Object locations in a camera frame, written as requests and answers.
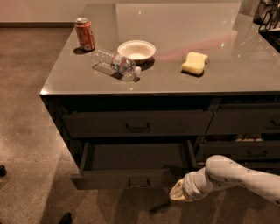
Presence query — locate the clear plastic water bottle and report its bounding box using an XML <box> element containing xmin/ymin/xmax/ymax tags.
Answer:
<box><xmin>93</xmin><ymin>49</ymin><xmax>142</xmax><ymax>81</ymax></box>

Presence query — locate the white paper bowl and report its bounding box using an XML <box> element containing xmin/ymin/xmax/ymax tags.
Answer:
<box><xmin>117</xmin><ymin>40</ymin><xmax>156</xmax><ymax>64</ymax></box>

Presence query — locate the black wheel at left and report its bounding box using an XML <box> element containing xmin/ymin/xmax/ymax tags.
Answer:
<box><xmin>0</xmin><ymin>165</ymin><xmax>7</xmax><ymax>178</ymax></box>

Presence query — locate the orange soda can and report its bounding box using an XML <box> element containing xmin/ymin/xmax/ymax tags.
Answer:
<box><xmin>75</xmin><ymin>17</ymin><xmax>95</xmax><ymax>52</ymax></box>

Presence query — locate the grey kitchen counter cabinet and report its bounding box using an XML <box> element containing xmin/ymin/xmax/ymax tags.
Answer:
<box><xmin>38</xmin><ymin>3</ymin><xmax>280</xmax><ymax>191</ymax></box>

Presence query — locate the black wire dish rack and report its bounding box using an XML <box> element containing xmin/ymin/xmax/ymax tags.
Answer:
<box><xmin>253</xmin><ymin>0</ymin><xmax>280</xmax><ymax>53</ymax></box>

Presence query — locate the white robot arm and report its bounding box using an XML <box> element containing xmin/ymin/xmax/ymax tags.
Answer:
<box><xmin>170</xmin><ymin>155</ymin><xmax>280</xmax><ymax>206</ymax></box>

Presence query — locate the black wheel at bottom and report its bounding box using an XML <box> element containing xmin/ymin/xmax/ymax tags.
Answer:
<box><xmin>58</xmin><ymin>213</ymin><xmax>72</xmax><ymax>224</ymax></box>

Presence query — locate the yellow sponge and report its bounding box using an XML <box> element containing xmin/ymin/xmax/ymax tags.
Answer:
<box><xmin>181</xmin><ymin>52</ymin><xmax>209</xmax><ymax>75</ymax></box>

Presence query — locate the black wheel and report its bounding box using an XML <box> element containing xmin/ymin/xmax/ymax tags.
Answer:
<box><xmin>58</xmin><ymin>213</ymin><xmax>72</xmax><ymax>224</ymax></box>
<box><xmin>0</xmin><ymin>165</ymin><xmax>7</xmax><ymax>178</ymax></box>

